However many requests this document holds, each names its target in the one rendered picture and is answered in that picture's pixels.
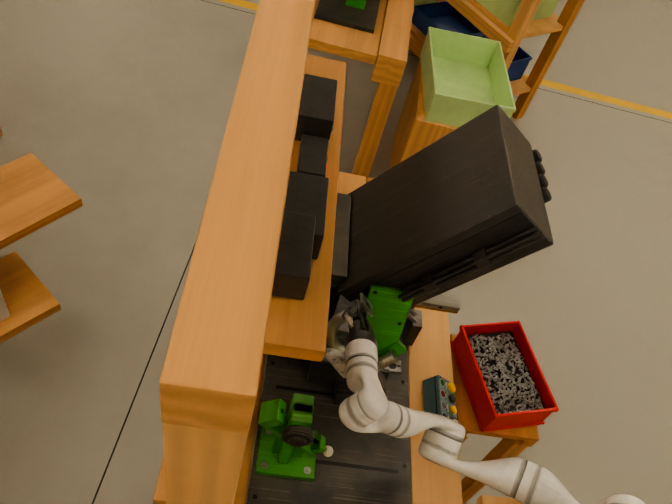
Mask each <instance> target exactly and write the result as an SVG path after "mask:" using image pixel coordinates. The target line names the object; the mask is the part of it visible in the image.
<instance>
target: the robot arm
mask: <svg viewBox="0 0 672 504"><path fill-rule="evenodd" d="M356 314H357V315H356ZM355 315H356V316H355ZM342 318H343V320H344V319H346V320H347V321H348V323H349V324H348V328H349V333H348V335H347V337H346V338H345V352H341V351H339V350H336V349H333V348H330V349H327V350H326V352H325V357H326V359H327V360H328V361H329V362H330V364H331V365H332V366H333V367H334V368H335V369H336V370H337V372H338V373H339V374H340V375H341V376H342V377H343V378H346V381H347V386H348V388H349V389H350V390H351V391H352V392H354V394H353V395H351V396H350V397H348V398H346V399H345V400H344V401H343V402H342V403H341V404H340V406H339V417H340V420H341V422H342V423H343V424H344V425H345V426H346V427H347V428H348V429H350V430H352V431H355V432H360V433H384V434H387V435H390V436H392V437H395V438H409V437H412V436H414V435H416V434H418V433H420V432H422V431H424V430H425V432H424V435H423V437H422V440H421V442H420V445H419V449H418V451H419V453H420V455H421V456H422V457H424V458H425V459H426V460H429V461H431V462H433V463H435V464H437V465H440V466H442V467H445V468H447V469H450V470H452V471H455V472H457V473H460V474H462V475H465V476H467V477H469V478H472V479H474V480H477V481H479V482H481V483H483V484H485V485H487V486H489V487H491V488H493V489H495V490H497V491H499V492H501V493H503V494H505V495H507V496H509V497H511V498H513V499H514V498H515V500H517V501H519V502H522V503H524V504H580V503H579V502H578V501H577V500H575V499H574V497H573V496H572V495H571V494H570V493H569V492H568V490H567V489H566V488H565V487H564V485H563V484H562V483H561V482H560V481H559V479H558V478H557V477H556V476H555V475H554V474H553V473H552V472H551V471H549V470H548V469H546V468H544V467H542V466H540V465H538V464H535V463H533V462H531V461H529V460H526V459H524V458H521V457H508V458H501V459H495V460H489V461H464V460H460V459H458V458H457V456H458V453H459V451H460V448H461V445H462V443H463V440H464V437H465V428H464V427H463V426H462V425H461V424H460V423H459V422H457V421H454V420H452V419H450V418H448V417H445V416H443V415H438V414H434V413H430V412H425V411H419V410H414V409H410V408H407V407H404V406H402V405H400V404H397V403H395V402H392V401H388V399H387V397H386V395H385V393H384V391H383V389H382V386H381V384H380V381H379V378H378V368H377V363H378V353H377V347H378V344H377V340H376V337H375V334H374V330H373V327H372V326H370V325H369V320H368V318H367V312H365V313H363V314H361V311H360V301H359V299H357V300H354V301H352V302H351V307H349V308H347V309H346V310H345V311H344V313H343V314H342ZM598 504H645V503H644V502H643V501H642V500H640V499H639V498H637V497H635V496H632V495H628V494H615V495H612V496H609V497H607V498H605V499H604V500H602V501H601V502H600V503H598Z"/></svg>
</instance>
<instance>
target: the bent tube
mask: <svg viewBox="0 0 672 504"><path fill-rule="evenodd" d="M346 309H347V308H346ZM346 309H344V310H342V311H340V312H338V313H336V314H335V315H334V316H333V317H332V318H331V319H330V320H329V322H328V328H327V344H328V346H329V347H330V348H333V349H336V350H339V351H341V352H345V347H344V346H343V345H342V344H341V343H340V342H339V340H338V338H337V330H338V328H339V327H340V326H341V325H342V324H343V323H344V322H346V321H347V320H346V319H344V320H343V318H342V314H343V313H344V311H345V310H346ZM360 311H361V314H363V313H365V312H367V313H368V314H369V315H370V316H371V318H372V317H374V309H373V305H372V304H371V303H370V301H369V300H368V299H367V298H366V296H365V295H364V294H363V292H362V293H360Z"/></svg>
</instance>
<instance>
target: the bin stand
mask: <svg viewBox="0 0 672 504"><path fill-rule="evenodd" d="M451 358H452V371H453V384H454V385H455V387H456V391H455V397H456V409H457V420H458V422H459V423H460V424H461V425H462V426H463V427H464V428H465V437H464V440H463V443H464V441H465V440H466V439H467V438H468V433H470V434H478V435H485V436H492V437H500V438H503V439H502V440H501V441H500V442H499V443H498V444H497V445H496V446H495V447H494V448H493V449H492V450H491V451H490V452H489V453H488V454H487V455H486V456H485V457H484V458H483V459H482V460H481V461H489V460H495V459H501V458H508V457H517V456H518V455H519V454H520V453H521V452H522V451H523V450H525V449H526V448H527V447H532V446H533V445H534V444H535V443H536V442H537V441H538V440H539V434H538V428H537V425H535V426H527V427H520V428H512V429H505V430H497V431H489V432H481V431H480V428H479V425H478V423H477V420H476V417H475V414H474V411H473V409H472V406H471V403H470V400H469V397H468V395H467V392H466V389H465V386H464V383H463V381H462V378H461V375H460V372H459V369H458V367H457V364H456V361H455V358H454V355H453V353H452V350H451ZM463 443H462V444H463ZM461 486H462V499H463V504H465V503H466V502H467V501H468V500H469V499H470V498H472V497H473V496H474V495H475V494H476V493H477V492H478V491H479V490H480V489H481V488H483V487H484V486H485V484H483V483H481V482H479V481H477V480H474V479H472V478H469V477H467V476H465V477H464V478H463V479H462V480H461Z"/></svg>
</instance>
